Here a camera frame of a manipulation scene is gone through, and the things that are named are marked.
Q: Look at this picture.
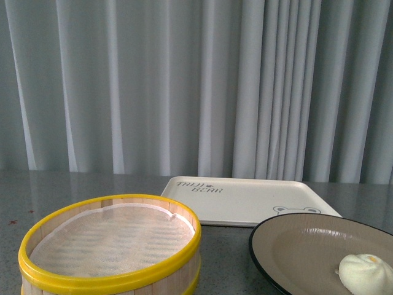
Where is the white mesh steamer cloth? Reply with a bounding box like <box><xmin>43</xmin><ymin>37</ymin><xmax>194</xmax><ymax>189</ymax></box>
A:
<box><xmin>30</xmin><ymin>203</ymin><xmax>195</xmax><ymax>277</ymax></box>

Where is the white steamed bun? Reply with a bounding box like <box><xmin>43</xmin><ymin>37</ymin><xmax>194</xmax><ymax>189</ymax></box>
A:
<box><xmin>338</xmin><ymin>254</ymin><xmax>392</xmax><ymax>295</ymax></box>

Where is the brown plate with black rim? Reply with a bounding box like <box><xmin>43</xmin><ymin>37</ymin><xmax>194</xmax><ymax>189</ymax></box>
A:
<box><xmin>249</xmin><ymin>213</ymin><xmax>392</xmax><ymax>294</ymax></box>

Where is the grey pleated curtain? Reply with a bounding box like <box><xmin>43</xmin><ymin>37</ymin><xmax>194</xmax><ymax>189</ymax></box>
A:
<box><xmin>1</xmin><ymin>1</ymin><xmax>392</xmax><ymax>184</ymax></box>

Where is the yellow-rimmed bamboo steamer basket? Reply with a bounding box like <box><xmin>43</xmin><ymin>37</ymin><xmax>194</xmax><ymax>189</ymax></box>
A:
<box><xmin>18</xmin><ymin>194</ymin><xmax>201</xmax><ymax>294</ymax></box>

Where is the cream rectangular tray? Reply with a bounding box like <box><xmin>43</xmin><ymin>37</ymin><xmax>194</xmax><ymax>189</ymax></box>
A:
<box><xmin>162</xmin><ymin>176</ymin><xmax>339</xmax><ymax>227</ymax></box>

